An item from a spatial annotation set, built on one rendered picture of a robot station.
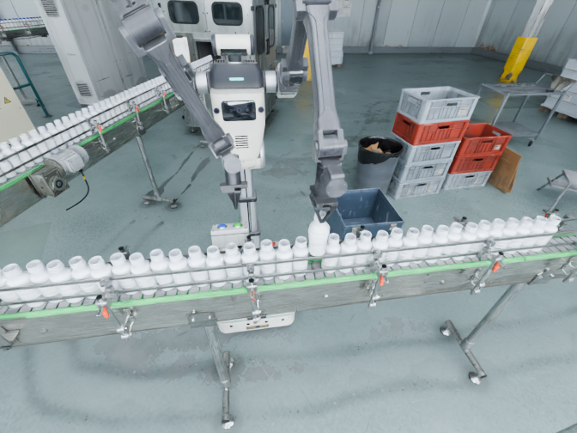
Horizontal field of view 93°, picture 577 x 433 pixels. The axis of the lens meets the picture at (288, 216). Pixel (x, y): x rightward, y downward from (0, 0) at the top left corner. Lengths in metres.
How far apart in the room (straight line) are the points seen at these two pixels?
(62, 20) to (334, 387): 6.43
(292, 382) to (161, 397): 0.76
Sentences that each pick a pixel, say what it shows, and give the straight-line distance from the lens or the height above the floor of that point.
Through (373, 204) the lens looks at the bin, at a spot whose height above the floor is 0.84.
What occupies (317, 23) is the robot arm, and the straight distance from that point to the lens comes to 0.85.
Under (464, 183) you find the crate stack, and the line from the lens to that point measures 4.03.
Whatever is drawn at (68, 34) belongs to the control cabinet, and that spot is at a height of 1.23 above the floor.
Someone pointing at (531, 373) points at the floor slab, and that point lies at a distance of 2.51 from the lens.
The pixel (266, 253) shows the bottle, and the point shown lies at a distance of 0.95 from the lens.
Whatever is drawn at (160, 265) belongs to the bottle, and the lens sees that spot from 1.00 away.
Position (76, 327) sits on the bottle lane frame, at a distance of 1.28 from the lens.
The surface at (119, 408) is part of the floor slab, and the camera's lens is 2.10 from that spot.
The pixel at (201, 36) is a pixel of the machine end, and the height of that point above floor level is 1.37.
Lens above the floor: 1.82
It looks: 39 degrees down
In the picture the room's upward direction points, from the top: 2 degrees clockwise
